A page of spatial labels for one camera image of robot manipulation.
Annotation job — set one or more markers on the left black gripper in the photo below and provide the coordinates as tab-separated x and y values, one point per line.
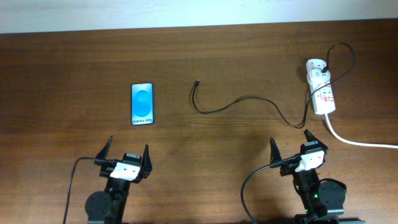
145	167

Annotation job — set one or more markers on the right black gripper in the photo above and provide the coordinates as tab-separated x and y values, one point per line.
275	154

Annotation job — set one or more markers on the blue Samsung Galaxy smartphone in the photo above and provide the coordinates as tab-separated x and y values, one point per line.
142	104

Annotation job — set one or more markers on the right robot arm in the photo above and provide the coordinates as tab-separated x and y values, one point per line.
322	199

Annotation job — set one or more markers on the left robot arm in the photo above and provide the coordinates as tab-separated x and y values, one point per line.
107	206

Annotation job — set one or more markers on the white USB charger plug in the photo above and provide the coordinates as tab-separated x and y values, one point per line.
315	73

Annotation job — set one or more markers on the white power strip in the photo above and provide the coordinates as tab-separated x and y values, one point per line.
322	95

